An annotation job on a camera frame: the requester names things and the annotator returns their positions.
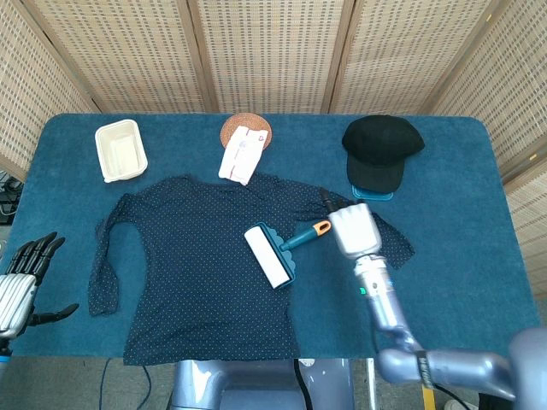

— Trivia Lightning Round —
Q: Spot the cream plastic food container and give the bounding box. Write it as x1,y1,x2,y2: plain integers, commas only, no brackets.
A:
94,119,149,184

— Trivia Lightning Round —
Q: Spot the small blue tray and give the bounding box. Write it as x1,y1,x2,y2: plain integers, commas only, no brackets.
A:
350,183,395,201

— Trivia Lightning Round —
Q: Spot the black torso cable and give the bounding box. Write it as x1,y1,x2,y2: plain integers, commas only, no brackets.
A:
293,358,314,410

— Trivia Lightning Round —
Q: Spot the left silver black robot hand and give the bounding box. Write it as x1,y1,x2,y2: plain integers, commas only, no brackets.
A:
0,231,80,338

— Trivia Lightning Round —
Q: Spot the wicker folding screen panel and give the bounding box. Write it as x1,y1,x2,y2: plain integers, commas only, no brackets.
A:
431,0,547,300
0,0,103,183
16,0,221,114
183,0,358,114
322,0,514,115

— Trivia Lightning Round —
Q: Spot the teal lint roller yellow-tipped handle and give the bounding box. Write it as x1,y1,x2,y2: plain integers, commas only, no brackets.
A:
244,220,332,291

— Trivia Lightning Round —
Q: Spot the teal fleece table cloth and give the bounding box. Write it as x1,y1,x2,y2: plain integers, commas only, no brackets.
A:
7,112,540,360

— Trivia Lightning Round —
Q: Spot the round woven rattan coaster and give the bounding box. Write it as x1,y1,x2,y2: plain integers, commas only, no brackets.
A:
220,112,274,150

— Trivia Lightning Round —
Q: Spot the black fabric object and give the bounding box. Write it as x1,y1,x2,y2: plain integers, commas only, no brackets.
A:
477,393,516,410

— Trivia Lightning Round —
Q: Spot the navy polka dot shirt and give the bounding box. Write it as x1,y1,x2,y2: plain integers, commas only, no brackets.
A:
87,173,416,366

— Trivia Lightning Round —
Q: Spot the black baseball cap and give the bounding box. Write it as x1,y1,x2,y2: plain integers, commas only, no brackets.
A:
341,114,426,191

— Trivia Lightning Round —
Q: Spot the lavender robot torso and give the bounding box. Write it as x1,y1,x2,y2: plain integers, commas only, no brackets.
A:
168,357,356,410

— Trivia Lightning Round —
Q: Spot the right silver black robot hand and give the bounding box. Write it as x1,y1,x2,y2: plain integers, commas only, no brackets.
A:
320,187,382,260

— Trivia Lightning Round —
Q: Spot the blue floor cable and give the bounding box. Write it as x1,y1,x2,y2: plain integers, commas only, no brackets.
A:
98,357,153,410

